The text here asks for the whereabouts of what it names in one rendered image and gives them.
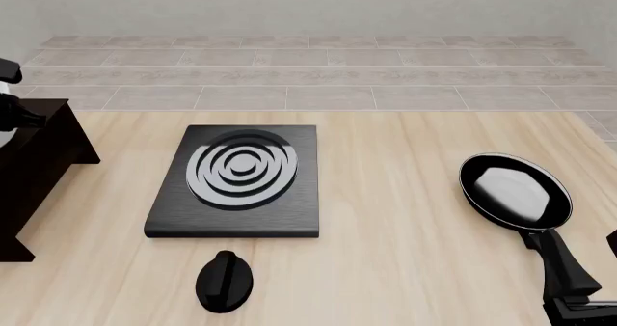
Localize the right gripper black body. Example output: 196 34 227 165
548 294 617 326

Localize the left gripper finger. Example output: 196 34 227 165
0 58 24 86
0 94 47 131

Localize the white bowl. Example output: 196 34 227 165
0 80 19 149

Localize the black frying pan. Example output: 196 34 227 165
458 152 575 252

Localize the flat black stove plate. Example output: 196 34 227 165
144 123 321 239

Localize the round black stove knob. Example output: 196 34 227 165
195 250 255 314

